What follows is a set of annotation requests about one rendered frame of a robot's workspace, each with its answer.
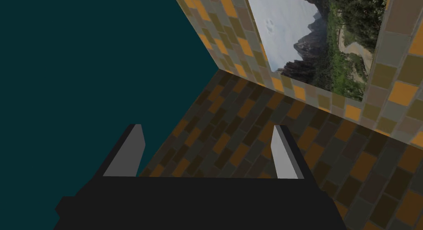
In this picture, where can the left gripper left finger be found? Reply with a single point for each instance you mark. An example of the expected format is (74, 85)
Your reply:
(127, 155)

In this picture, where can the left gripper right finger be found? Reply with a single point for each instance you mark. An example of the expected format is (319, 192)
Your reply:
(287, 157)

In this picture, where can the mountain landscape window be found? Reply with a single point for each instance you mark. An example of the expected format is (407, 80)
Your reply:
(317, 41)

